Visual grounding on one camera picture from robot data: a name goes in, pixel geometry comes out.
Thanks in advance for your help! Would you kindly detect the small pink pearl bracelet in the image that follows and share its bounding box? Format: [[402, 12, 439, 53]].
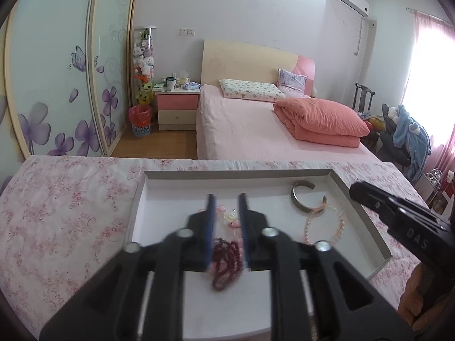
[[303, 198, 346, 246]]

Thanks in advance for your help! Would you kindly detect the dark red bead bracelet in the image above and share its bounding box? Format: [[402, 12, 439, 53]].
[[211, 238, 245, 291]]

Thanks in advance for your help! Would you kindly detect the silver cuff bangle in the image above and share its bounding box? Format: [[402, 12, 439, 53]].
[[290, 179, 328, 215]]

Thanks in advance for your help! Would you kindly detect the pink chunky bead bracelet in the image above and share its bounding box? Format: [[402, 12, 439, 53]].
[[198, 203, 245, 246]]

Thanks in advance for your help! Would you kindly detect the person right hand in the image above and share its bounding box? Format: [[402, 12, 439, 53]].
[[397, 263, 454, 332]]

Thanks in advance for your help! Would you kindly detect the floral pink table cloth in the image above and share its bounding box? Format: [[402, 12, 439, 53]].
[[1, 155, 423, 336]]

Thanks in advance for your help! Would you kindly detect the blue plush robe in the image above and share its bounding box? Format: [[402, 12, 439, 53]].
[[392, 105, 432, 184]]

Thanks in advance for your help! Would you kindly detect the grey shallow cardboard tray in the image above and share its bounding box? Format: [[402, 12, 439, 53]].
[[125, 169, 392, 340]]

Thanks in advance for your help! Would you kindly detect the pink window curtain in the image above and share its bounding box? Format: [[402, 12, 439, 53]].
[[402, 11, 454, 188]]

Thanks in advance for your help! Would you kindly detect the dark wooden chair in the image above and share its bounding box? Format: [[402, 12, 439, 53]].
[[352, 82, 376, 113]]

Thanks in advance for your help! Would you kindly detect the folded salmon duvet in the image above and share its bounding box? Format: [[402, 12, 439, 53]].
[[274, 98, 370, 148]]

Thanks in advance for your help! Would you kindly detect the red lined waste basket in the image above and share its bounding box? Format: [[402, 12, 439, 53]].
[[128, 105, 153, 137]]

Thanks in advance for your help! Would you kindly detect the lilac patterned pillow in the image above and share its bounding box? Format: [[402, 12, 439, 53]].
[[277, 68, 308, 95]]

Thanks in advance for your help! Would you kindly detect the pink beige nightstand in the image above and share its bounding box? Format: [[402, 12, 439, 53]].
[[155, 89, 200, 131]]

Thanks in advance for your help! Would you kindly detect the pink bed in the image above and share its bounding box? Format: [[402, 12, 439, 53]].
[[196, 85, 379, 163]]

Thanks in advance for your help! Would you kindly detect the white mug on nightstand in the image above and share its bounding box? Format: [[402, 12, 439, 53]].
[[166, 77, 177, 92]]

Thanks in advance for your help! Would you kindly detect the floral white pillow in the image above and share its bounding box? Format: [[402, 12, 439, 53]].
[[219, 78, 285, 102]]

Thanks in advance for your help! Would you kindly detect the plush toy display tube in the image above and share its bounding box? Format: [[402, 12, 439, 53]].
[[130, 26, 157, 105]]

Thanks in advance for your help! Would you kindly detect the beige pink headboard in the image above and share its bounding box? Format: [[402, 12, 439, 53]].
[[200, 40, 315, 95]]

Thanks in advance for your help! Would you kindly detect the sliding glass floral wardrobe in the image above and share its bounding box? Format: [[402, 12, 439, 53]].
[[1, 0, 133, 186]]

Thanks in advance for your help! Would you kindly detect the wall switch plate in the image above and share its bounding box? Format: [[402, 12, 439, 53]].
[[179, 28, 195, 36]]

